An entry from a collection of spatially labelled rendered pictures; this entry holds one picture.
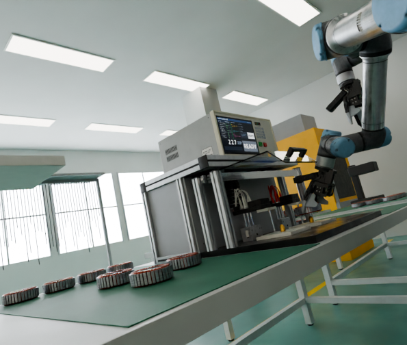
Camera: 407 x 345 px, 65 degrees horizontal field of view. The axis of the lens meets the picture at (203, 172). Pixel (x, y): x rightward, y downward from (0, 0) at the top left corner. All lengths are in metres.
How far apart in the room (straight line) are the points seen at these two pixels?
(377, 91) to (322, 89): 5.87
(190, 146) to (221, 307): 0.95
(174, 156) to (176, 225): 0.35
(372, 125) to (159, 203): 0.88
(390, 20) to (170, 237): 1.04
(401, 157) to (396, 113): 0.77
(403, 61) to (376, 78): 5.51
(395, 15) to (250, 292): 0.59
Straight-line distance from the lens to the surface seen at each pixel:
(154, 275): 0.83
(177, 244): 1.34
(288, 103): 7.41
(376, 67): 1.24
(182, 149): 1.46
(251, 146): 1.46
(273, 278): 0.70
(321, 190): 1.40
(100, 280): 1.00
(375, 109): 1.28
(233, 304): 0.60
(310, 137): 5.03
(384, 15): 0.80
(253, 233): 1.30
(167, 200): 1.35
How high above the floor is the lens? 0.86
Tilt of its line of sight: 10 degrees up
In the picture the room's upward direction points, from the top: 13 degrees counter-clockwise
